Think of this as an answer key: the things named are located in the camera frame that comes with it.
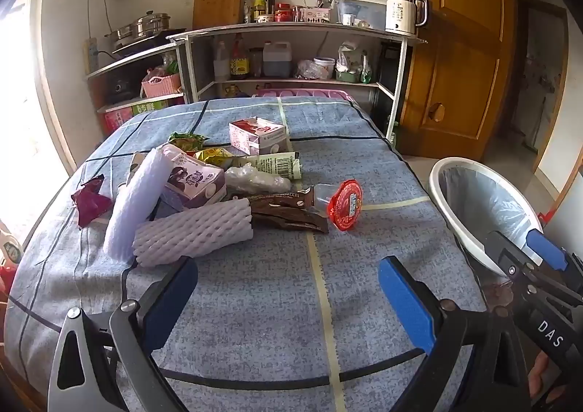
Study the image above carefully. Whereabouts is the wooden door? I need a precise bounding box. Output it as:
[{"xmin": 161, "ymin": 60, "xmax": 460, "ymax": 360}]
[{"xmin": 398, "ymin": 0, "xmax": 517, "ymax": 162}]

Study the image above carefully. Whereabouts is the green red carton box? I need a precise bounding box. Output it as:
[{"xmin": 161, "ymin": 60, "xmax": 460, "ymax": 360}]
[{"xmin": 98, "ymin": 100, "xmax": 183, "ymax": 135}]

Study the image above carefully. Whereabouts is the large white shelf rack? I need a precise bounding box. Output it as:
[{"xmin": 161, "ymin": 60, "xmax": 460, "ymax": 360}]
[{"xmin": 166, "ymin": 21, "xmax": 429, "ymax": 144}]

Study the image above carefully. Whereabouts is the clear plastic bag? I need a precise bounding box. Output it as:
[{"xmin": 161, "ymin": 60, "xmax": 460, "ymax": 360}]
[{"xmin": 224, "ymin": 166, "xmax": 292, "ymax": 196}]

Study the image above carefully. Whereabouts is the white electric kettle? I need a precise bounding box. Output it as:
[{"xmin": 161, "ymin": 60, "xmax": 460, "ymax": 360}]
[{"xmin": 385, "ymin": 0, "xmax": 430, "ymax": 36}]

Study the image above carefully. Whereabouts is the red lid jelly cup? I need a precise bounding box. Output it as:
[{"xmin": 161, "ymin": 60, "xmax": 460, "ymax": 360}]
[{"xmin": 313, "ymin": 179, "xmax": 364, "ymax": 231}]

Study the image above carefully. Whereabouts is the person's right hand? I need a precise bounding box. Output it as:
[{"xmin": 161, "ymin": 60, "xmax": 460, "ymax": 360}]
[{"xmin": 528, "ymin": 348, "xmax": 568, "ymax": 401}]

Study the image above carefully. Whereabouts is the clear bin liner bag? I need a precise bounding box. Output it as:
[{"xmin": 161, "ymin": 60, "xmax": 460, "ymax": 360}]
[{"xmin": 439, "ymin": 164, "xmax": 536, "ymax": 253}]

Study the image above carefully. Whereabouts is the pink utensil holder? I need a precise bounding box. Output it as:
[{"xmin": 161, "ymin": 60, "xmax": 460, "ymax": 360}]
[{"xmin": 304, "ymin": 6, "xmax": 332, "ymax": 24}]

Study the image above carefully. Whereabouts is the maroon wrapper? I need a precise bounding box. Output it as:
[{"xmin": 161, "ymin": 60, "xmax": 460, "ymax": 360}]
[{"xmin": 71, "ymin": 174, "xmax": 113, "ymax": 229}]

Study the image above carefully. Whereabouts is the small white shelf rack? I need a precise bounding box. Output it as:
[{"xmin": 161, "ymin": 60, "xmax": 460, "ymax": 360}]
[{"xmin": 86, "ymin": 40, "xmax": 189, "ymax": 135}]

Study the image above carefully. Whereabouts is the white plastic tub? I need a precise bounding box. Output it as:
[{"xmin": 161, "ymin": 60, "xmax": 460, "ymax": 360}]
[{"xmin": 313, "ymin": 57, "xmax": 336, "ymax": 80}]

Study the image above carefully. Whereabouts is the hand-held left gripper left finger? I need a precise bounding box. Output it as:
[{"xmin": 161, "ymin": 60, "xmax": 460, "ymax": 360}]
[{"xmin": 47, "ymin": 256, "xmax": 199, "ymax": 412}]

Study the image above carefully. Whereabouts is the white green packet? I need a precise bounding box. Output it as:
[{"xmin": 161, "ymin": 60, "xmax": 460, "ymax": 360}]
[{"xmin": 232, "ymin": 152, "xmax": 302, "ymax": 180}]

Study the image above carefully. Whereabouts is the pink basket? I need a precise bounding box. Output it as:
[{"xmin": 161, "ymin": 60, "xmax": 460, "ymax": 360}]
[{"xmin": 141, "ymin": 73, "xmax": 183, "ymax": 99}]

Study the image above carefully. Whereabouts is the white round bin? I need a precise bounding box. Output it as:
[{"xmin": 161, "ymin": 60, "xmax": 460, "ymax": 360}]
[{"xmin": 428, "ymin": 157, "xmax": 545, "ymax": 278}]

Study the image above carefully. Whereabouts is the white green food bag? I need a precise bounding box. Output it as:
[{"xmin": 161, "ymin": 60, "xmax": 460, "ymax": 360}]
[{"xmin": 337, "ymin": 42, "xmax": 365, "ymax": 71}]

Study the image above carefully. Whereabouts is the pink milk carton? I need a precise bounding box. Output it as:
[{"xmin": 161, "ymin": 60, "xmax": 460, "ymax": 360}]
[{"xmin": 229, "ymin": 117, "xmax": 289, "ymax": 156}]

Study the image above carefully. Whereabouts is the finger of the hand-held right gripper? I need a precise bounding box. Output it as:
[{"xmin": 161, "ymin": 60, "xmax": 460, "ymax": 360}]
[
  {"xmin": 484, "ymin": 231, "xmax": 547, "ymax": 303},
  {"xmin": 524, "ymin": 228, "xmax": 583, "ymax": 299}
]

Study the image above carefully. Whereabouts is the brown coffee sachet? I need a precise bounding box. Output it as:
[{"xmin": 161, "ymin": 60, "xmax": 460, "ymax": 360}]
[
  {"xmin": 250, "ymin": 207, "xmax": 329, "ymax": 234},
  {"xmin": 248, "ymin": 186, "xmax": 315, "ymax": 212}
]

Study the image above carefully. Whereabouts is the pink lid storage box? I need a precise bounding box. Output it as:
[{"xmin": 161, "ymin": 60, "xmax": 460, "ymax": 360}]
[{"xmin": 257, "ymin": 89, "xmax": 353, "ymax": 104}]

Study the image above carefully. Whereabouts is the long white foam sleeve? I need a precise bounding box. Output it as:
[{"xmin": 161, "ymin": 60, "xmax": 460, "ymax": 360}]
[{"xmin": 102, "ymin": 148, "xmax": 173, "ymax": 260}]

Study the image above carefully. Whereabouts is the clear plastic storage box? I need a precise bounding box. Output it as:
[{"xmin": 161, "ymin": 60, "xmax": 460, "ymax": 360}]
[{"xmin": 334, "ymin": 0, "xmax": 388, "ymax": 30}]

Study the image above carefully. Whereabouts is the white plastic jug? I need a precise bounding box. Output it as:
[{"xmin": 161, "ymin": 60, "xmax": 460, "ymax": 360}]
[{"xmin": 262, "ymin": 42, "xmax": 292, "ymax": 78}]

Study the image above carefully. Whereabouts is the purple milk carton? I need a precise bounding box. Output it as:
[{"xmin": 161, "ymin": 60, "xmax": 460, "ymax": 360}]
[
  {"xmin": 159, "ymin": 164, "xmax": 227, "ymax": 210},
  {"xmin": 161, "ymin": 143, "xmax": 206, "ymax": 171}
]

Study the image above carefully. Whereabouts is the black kitchen appliance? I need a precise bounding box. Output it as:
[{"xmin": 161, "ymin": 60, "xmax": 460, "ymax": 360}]
[{"xmin": 106, "ymin": 75, "xmax": 133, "ymax": 103}]

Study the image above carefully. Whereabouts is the black induction cooker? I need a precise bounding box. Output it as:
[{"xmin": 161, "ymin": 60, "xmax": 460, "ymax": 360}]
[{"xmin": 111, "ymin": 31, "xmax": 187, "ymax": 55}]

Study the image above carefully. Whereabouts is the crumpled plastic bag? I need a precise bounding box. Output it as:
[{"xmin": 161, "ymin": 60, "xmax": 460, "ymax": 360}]
[{"xmin": 294, "ymin": 59, "xmax": 320, "ymax": 80}]

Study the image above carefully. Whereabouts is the green snack wrapper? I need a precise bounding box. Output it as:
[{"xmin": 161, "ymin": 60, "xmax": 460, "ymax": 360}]
[{"xmin": 168, "ymin": 132, "xmax": 210, "ymax": 153}]

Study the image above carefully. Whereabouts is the white power strip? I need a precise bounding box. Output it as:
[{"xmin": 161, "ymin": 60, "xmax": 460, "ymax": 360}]
[{"xmin": 84, "ymin": 38, "xmax": 100, "ymax": 75}]

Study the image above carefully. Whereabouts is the yellow snack wrapper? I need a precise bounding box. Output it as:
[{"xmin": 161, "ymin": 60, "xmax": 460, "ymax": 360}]
[{"xmin": 195, "ymin": 148, "xmax": 238, "ymax": 169}]

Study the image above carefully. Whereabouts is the steel steamer pot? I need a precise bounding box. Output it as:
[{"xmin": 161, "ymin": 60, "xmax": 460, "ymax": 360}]
[{"xmin": 104, "ymin": 11, "xmax": 171, "ymax": 41}]

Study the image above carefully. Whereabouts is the blue checked tablecloth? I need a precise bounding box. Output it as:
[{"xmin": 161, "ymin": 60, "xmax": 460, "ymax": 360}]
[{"xmin": 4, "ymin": 96, "xmax": 490, "ymax": 412}]

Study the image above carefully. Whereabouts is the short white foam net sleeve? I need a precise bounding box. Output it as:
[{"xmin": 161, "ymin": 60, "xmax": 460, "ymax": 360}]
[{"xmin": 133, "ymin": 198, "xmax": 254, "ymax": 268}]

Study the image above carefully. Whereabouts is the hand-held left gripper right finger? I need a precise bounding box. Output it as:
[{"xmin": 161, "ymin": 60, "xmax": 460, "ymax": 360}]
[{"xmin": 378, "ymin": 256, "xmax": 531, "ymax": 412}]

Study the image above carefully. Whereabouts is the white plastic bottle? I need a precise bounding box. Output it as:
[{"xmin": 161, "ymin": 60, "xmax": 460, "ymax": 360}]
[{"xmin": 213, "ymin": 40, "xmax": 231, "ymax": 82}]

